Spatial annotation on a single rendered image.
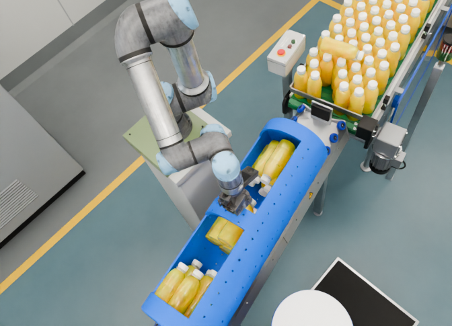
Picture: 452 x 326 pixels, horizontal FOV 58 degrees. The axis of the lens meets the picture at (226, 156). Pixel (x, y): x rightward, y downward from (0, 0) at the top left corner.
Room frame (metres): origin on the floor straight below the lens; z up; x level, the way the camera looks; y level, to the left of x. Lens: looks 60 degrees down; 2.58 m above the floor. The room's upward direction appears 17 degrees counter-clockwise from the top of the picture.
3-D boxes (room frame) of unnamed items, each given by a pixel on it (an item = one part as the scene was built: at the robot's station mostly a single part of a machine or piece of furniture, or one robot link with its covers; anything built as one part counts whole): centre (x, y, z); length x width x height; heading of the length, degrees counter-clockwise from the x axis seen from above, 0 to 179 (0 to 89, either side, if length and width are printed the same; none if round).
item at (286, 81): (1.34, -0.43, 0.50); 0.04 x 0.04 x 1.00; 42
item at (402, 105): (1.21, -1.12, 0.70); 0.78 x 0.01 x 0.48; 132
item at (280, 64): (1.34, -0.43, 1.05); 0.20 x 0.10 x 0.10; 132
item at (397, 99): (1.23, -1.11, 0.70); 0.80 x 0.05 x 0.50; 132
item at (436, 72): (0.98, -1.00, 0.55); 0.04 x 0.04 x 1.10; 42
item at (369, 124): (0.87, -0.64, 0.95); 0.10 x 0.07 x 0.10; 42
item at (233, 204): (0.56, 0.01, 1.37); 0.09 x 0.08 x 0.12; 132
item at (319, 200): (0.89, -0.47, 0.31); 0.06 x 0.06 x 0.63; 42
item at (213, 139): (0.66, 0.03, 1.53); 0.11 x 0.11 x 0.08; 4
